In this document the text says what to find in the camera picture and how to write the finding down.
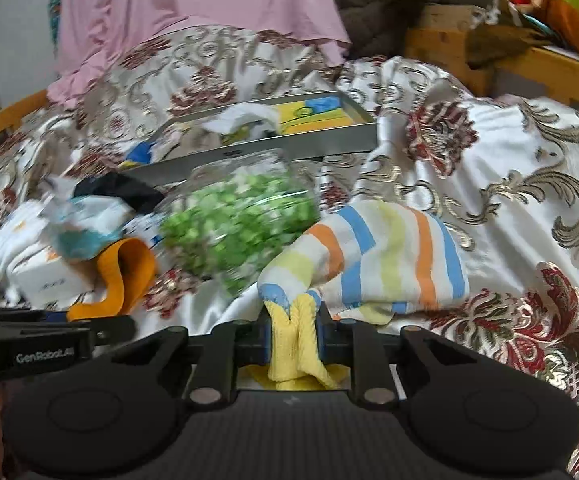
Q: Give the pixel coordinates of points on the striped sock with yellow cuff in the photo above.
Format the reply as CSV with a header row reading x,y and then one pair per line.
x,y
384,260

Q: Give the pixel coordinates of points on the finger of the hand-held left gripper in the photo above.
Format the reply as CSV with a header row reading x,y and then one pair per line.
x,y
109,330

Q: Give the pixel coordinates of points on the floral satin blanket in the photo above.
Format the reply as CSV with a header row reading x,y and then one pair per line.
x,y
494,185

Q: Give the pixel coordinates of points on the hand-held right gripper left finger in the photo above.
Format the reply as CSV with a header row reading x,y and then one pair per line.
x,y
265,341

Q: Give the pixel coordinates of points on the wooden bed rail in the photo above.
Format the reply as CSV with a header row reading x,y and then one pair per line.
x,y
4,120

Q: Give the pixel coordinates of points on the grey tray with cartoon print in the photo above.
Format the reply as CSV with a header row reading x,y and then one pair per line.
x,y
319,130

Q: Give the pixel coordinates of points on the light blue patterned cloth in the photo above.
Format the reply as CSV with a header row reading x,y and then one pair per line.
x,y
84,225

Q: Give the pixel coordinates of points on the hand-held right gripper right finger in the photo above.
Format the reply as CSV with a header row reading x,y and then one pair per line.
x,y
321,341

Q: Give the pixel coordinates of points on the orange sock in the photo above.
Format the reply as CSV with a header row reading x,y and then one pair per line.
x,y
124,280

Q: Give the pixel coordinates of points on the pink hanging sheet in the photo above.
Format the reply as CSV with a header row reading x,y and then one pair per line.
x,y
194,5

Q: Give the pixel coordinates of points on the pale wooden box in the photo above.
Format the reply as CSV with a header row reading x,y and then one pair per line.
x,y
444,17

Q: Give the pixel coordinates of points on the colourful narrow wall poster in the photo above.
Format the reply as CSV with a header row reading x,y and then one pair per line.
x,y
54,15

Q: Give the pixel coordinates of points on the black striped sock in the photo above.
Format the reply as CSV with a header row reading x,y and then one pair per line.
x,y
117,190

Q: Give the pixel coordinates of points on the grey beige cloth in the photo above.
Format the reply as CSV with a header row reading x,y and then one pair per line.
x,y
189,137

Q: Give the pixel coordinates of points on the brown puffer jacket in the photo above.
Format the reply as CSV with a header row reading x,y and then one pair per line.
x,y
384,5

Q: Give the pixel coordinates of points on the bag of green pieces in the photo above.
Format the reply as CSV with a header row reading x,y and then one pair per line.
x,y
239,220

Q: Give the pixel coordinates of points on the white and orange box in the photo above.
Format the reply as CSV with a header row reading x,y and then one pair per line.
x,y
44,280

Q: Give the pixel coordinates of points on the wooden bunk bed frame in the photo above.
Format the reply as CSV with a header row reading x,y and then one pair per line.
x,y
544,67

